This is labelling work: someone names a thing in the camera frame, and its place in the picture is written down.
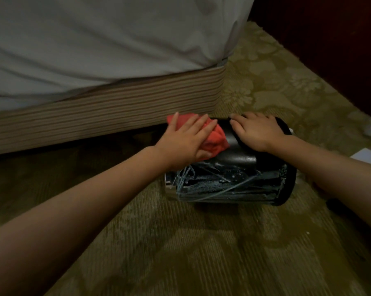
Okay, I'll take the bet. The person's left hand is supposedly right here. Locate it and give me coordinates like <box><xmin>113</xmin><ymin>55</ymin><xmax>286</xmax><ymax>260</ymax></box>
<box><xmin>155</xmin><ymin>112</ymin><xmax>218</xmax><ymax>172</ymax></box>

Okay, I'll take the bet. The person's right hand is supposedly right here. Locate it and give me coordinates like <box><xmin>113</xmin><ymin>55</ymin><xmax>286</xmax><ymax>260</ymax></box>
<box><xmin>229</xmin><ymin>112</ymin><xmax>286</xmax><ymax>153</ymax></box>

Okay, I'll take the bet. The red cloth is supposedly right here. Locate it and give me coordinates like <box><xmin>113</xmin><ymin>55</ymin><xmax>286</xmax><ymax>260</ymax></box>
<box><xmin>167</xmin><ymin>113</ymin><xmax>230</xmax><ymax>160</ymax></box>

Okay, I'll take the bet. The black waste bin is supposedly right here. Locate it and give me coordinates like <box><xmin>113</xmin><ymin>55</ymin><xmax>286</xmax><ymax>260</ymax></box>
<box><xmin>164</xmin><ymin>116</ymin><xmax>297</xmax><ymax>207</ymax></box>

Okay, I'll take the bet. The person's right forearm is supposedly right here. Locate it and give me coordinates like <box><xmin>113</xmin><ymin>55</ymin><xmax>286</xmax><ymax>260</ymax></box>
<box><xmin>267</xmin><ymin>135</ymin><xmax>371</xmax><ymax>236</ymax></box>

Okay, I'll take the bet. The person's left forearm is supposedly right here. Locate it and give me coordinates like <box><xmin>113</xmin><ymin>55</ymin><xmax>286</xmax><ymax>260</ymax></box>
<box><xmin>0</xmin><ymin>146</ymin><xmax>171</xmax><ymax>296</ymax></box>

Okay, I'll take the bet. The striped bed base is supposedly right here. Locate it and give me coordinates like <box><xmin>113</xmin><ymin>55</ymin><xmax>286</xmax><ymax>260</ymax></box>
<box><xmin>0</xmin><ymin>65</ymin><xmax>227</xmax><ymax>157</ymax></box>

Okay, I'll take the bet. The white bed sheet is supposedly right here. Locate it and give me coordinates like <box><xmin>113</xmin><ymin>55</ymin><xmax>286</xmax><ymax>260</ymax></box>
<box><xmin>0</xmin><ymin>0</ymin><xmax>256</xmax><ymax>113</ymax></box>

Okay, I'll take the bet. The dark wooden furniture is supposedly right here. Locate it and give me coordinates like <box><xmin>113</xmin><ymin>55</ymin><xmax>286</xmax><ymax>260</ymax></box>
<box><xmin>248</xmin><ymin>0</ymin><xmax>371</xmax><ymax>118</ymax></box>

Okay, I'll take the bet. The white paper sheet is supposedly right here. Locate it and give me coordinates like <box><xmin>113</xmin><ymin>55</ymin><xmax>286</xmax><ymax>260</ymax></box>
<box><xmin>349</xmin><ymin>147</ymin><xmax>371</xmax><ymax>169</ymax></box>

